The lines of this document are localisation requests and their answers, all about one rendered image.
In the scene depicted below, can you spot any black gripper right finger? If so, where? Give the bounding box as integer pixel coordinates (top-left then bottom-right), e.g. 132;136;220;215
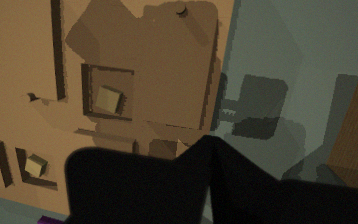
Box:
210;136;358;224

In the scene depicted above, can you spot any purple flat bar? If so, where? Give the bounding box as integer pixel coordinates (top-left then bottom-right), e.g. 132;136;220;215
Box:
37;216;64;224

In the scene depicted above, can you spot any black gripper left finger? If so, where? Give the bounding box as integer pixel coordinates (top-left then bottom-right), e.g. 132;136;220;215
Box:
64;135;214;224

